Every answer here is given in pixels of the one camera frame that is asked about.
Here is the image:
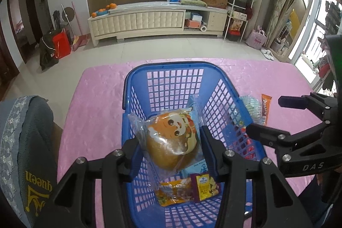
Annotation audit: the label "printed food box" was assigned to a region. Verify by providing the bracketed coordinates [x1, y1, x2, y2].
[230, 18, 242, 32]

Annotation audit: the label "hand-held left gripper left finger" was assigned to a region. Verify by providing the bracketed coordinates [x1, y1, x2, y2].
[33, 137, 146, 228]

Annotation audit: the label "purple yellow packet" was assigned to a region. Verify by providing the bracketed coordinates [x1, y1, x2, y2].
[190, 173, 222, 203]

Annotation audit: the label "white shelf rack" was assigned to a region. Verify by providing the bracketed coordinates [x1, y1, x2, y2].
[224, 0, 255, 43]

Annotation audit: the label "brown doorway frame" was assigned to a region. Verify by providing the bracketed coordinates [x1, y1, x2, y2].
[7, 0, 43, 63]

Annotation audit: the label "red foil packet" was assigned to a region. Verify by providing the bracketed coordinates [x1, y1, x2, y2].
[239, 129, 258, 160]

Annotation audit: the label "silver blue candy bag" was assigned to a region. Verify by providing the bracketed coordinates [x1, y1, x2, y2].
[239, 95, 264, 125]

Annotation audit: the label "orange yellow packet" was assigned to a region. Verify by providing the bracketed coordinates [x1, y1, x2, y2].
[155, 178, 193, 207]

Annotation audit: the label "orange bar wrapper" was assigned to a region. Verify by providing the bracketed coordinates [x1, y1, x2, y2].
[260, 94, 272, 126]

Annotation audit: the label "red hanging clothes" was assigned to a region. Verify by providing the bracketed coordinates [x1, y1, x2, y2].
[317, 57, 333, 90]

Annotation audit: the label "blue plastic basket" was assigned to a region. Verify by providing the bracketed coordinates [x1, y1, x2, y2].
[122, 62, 268, 228]

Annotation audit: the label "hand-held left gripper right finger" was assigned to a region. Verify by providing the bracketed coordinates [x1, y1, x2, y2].
[200, 125, 314, 228]

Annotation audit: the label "glass balcony door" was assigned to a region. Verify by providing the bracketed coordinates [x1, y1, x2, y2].
[291, 0, 342, 84]

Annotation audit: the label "arched standing mirror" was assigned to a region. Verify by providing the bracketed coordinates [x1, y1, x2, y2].
[270, 0, 314, 61]

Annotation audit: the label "pink bag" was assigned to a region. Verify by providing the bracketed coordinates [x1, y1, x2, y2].
[246, 26, 268, 49]

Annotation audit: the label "silver mop pole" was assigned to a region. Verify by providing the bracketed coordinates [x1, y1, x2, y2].
[61, 4, 72, 39]

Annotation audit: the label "green folded mat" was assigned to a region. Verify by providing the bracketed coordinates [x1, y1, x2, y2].
[181, 0, 207, 7]

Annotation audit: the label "bun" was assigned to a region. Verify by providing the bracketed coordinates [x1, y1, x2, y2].
[128, 107, 202, 179]

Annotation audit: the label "broom with dustpan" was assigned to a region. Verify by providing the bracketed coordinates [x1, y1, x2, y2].
[71, 1, 90, 51]

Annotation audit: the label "black bag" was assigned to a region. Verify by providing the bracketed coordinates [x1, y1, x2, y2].
[40, 33, 60, 70]

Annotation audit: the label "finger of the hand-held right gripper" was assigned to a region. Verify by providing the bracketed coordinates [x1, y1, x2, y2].
[277, 93, 339, 118]
[245, 122, 331, 150]

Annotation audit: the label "white TV cabinet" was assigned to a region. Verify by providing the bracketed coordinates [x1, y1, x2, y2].
[88, 1, 229, 46]

